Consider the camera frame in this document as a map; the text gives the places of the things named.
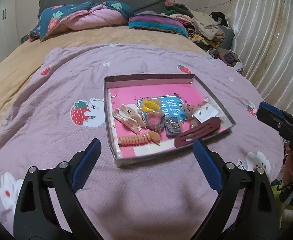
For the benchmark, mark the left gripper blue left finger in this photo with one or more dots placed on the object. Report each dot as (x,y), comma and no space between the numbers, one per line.
(83,164)

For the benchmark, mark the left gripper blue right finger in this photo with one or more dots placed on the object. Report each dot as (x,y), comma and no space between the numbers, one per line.
(205,159)

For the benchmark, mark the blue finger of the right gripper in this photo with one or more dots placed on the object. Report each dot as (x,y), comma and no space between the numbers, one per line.
(274,119)
(271,107)

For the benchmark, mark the maroon hair clip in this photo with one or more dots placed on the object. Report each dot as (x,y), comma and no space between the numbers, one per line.
(204,129)

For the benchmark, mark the white earring card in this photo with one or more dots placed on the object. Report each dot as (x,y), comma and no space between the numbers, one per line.
(205,112)

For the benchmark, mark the bobby pins blue card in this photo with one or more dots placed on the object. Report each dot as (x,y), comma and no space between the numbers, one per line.
(172,126)

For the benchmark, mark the pink beige claw clip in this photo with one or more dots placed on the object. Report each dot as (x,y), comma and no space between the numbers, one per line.
(128,122)

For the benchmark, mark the clear beige claw clip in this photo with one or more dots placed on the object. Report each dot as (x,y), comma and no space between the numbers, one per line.
(133,112)

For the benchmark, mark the beige mesh dotted bow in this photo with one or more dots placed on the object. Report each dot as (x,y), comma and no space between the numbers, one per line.
(189,111)

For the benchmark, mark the purple cartoon quilt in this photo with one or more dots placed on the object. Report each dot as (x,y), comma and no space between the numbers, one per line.
(59,112)

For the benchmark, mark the green blanket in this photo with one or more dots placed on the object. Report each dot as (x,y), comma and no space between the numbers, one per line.
(283,193)

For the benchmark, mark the dark cardboard tray box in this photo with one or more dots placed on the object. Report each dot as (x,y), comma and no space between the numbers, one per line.
(227,121)

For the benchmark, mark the white striped curtain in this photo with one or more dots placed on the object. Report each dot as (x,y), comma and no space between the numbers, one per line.
(264,42)

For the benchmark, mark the pile of clothes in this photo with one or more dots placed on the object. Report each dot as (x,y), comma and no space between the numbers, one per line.
(210,32)

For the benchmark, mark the tan bed sheet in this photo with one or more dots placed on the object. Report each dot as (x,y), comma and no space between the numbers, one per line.
(21,64)

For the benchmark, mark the navy pink folded duvet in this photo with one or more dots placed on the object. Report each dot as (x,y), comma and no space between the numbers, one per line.
(76,17)

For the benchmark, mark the striped purple teal pillow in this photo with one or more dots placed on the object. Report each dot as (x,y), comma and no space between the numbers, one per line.
(157,22)

